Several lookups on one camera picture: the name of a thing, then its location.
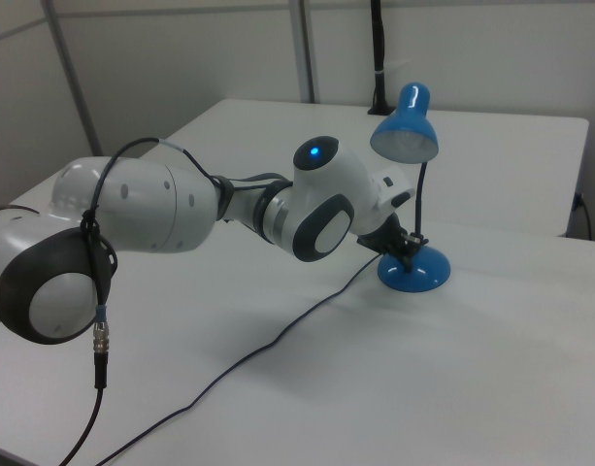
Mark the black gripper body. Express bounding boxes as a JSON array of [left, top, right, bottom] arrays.
[[356, 215, 425, 257]]

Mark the blue desk lamp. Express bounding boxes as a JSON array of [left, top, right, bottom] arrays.
[[369, 81, 452, 294]]

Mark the black lamp power cable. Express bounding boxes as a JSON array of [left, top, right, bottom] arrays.
[[96, 253, 383, 466]]

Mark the black camera stand pole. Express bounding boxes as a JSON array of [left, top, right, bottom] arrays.
[[366, 0, 396, 117]]

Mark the black wall socket cable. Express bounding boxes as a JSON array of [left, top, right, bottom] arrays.
[[572, 192, 594, 240]]

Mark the black arm cable with connector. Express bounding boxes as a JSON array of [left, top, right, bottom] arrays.
[[57, 137, 296, 466]]

